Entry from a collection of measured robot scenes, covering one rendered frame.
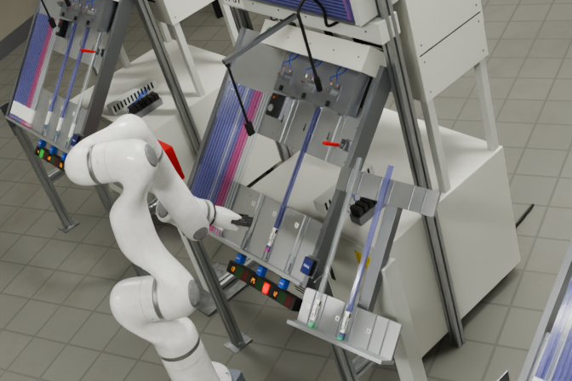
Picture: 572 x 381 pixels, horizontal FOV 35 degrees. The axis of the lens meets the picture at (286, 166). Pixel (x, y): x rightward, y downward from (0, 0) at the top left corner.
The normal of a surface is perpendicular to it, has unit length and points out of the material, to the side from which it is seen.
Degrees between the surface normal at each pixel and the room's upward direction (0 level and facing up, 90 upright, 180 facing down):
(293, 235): 44
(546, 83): 0
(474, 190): 90
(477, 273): 90
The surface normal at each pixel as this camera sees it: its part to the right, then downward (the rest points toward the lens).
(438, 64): 0.65, 0.28
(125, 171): -0.20, 0.46
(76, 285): -0.26, -0.79
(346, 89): -0.69, -0.19
